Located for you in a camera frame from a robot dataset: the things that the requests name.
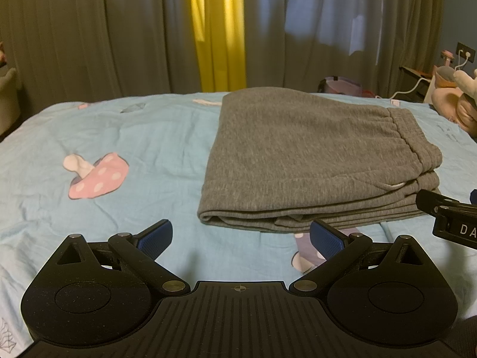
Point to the yellow curtain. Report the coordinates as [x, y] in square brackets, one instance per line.
[218, 30]

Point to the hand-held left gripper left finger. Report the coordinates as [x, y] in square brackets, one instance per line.
[156, 238]

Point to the wall socket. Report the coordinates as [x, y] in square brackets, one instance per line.
[465, 52]

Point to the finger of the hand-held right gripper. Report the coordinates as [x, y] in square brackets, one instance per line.
[432, 200]

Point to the pink plush toy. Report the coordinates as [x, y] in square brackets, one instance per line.
[452, 100]

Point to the beige storage box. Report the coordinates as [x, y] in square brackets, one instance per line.
[8, 97]

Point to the grey pants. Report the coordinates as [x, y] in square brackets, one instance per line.
[298, 149]

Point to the dark bedside table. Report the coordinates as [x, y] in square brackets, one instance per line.
[415, 78]

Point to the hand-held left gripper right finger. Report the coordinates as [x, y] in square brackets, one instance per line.
[328, 239]

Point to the pink basket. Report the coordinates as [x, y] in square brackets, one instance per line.
[341, 85]

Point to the grey curtain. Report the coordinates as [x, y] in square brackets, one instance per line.
[104, 33]
[335, 22]

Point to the light blue mushroom-print bed sheet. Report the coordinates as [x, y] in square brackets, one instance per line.
[149, 149]

